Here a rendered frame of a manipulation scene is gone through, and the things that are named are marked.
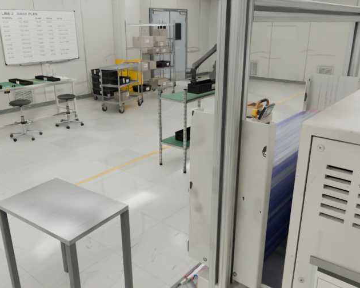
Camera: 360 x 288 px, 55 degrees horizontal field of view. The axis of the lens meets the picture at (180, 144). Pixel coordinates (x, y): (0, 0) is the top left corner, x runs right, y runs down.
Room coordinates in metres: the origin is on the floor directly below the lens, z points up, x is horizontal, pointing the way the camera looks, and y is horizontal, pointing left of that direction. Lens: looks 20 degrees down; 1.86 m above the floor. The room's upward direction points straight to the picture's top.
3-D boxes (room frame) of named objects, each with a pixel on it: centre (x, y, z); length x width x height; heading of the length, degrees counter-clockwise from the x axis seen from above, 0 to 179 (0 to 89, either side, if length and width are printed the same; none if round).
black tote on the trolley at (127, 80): (7.59, 1.31, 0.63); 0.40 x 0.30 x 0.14; 155
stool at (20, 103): (5.56, 2.59, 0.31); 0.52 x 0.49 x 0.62; 141
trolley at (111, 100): (7.61, 1.29, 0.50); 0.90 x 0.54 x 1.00; 155
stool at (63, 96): (6.30, 2.09, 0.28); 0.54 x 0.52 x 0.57; 74
